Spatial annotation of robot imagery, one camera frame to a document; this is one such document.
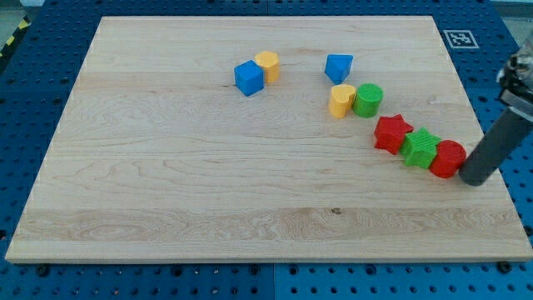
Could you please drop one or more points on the green cylinder block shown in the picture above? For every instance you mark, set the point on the green cylinder block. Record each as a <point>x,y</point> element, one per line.
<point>368,100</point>

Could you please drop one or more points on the red star block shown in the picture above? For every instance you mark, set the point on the red star block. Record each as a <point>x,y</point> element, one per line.
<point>390,133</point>

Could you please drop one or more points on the yellow heart block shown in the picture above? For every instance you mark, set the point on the yellow heart block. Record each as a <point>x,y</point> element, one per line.
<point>341,99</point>

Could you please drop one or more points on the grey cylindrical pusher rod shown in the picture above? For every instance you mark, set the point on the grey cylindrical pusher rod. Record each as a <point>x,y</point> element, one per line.
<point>506,133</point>

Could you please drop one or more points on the yellow hexagon block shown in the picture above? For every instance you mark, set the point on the yellow hexagon block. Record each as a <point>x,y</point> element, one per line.
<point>270,64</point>

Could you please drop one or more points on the red cylinder block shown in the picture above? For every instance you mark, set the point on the red cylinder block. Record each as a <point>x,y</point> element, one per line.
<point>450,156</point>

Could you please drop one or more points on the blue triangle block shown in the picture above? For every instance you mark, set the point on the blue triangle block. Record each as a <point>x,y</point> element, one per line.
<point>338,67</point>

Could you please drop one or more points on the white fiducial marker tag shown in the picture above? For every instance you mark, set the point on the white fiducial marker tag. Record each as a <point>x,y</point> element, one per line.
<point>460,39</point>

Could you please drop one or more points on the green star block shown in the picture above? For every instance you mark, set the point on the green star block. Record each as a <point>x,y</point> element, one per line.
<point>419,148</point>

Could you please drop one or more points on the wooden board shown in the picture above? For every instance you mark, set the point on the wooden board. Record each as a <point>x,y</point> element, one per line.
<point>158,157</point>

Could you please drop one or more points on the blue cube block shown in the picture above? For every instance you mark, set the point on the blue cube block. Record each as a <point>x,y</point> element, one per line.
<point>249,78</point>

